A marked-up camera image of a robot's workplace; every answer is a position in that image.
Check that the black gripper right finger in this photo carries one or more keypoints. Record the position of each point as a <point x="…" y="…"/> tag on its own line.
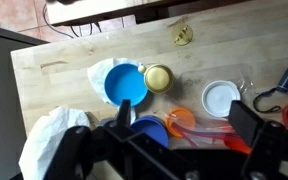
<point x="244" y="121"/>

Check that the light blue plastic lid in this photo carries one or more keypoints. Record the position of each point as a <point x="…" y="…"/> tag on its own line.
<point x="125" y="82"/>

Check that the clear zip bag red seal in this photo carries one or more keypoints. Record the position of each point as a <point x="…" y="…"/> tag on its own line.
<point x="209" y="131"/>

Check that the white plastic lid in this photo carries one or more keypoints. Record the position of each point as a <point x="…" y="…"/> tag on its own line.
<point x="217" y="97"/>

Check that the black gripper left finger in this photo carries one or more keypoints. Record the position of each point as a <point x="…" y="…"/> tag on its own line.
<point x="124" y="113"/>

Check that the dark blue plastic lid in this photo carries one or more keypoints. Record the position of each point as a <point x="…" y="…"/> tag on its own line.
<point x="153" y="127"/>

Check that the crumpled white paper towel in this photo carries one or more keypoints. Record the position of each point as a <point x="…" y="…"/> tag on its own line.
<point x="44" y="138"/>

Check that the gold metal lid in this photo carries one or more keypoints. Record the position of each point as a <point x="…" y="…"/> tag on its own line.
<point x="158" y="78"/>

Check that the orange plastic lid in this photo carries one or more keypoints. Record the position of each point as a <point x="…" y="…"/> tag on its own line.
<point x="181" y="116"/>

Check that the brass round fitting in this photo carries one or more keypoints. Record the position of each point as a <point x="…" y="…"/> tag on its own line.
<point x="182" y="34"/>

